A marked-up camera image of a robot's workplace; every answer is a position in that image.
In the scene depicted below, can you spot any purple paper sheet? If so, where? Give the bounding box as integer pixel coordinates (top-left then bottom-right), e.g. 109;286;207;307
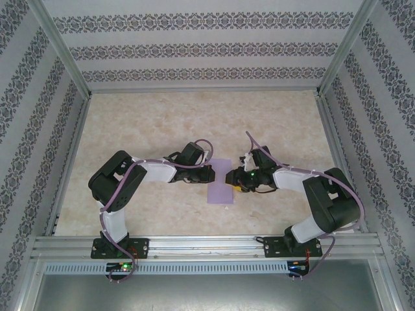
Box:
206;158;235;205

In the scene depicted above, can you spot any grey metal sheet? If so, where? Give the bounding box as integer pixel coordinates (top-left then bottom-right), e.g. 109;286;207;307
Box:
19;273;398;311

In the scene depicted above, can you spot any black controller board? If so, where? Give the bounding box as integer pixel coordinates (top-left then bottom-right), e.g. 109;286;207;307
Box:
106;261;136;277
288;260;311;276

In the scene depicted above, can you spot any aluminium mounting rail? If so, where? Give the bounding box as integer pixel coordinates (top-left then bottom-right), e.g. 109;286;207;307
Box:
30;235;385;260

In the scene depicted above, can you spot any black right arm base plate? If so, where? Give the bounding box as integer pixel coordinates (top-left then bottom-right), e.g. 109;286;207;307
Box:
264;236;323;259

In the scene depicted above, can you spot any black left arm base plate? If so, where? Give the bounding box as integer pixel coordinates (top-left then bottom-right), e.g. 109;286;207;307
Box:
91;238;150;260

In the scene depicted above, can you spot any grey slotted cable duct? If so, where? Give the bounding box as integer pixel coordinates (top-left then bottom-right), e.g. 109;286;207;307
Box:
43;261;289;275

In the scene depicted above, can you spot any aluminium side rail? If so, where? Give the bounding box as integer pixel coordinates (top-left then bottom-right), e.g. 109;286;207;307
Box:
316;95;370;234
41;95;93;236

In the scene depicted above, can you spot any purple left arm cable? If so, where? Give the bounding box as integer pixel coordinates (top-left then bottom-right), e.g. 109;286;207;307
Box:
99;138;214;283

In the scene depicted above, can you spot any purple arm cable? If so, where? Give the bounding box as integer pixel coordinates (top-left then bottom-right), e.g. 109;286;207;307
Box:
245;130;366;281
99;138;214;283

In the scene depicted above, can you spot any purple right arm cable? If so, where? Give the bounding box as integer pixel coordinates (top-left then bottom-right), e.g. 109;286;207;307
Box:
245;130;366;281

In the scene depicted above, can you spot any aluminium frame post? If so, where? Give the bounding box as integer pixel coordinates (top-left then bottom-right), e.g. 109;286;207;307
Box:
31;0;94;100
314;0;381;98

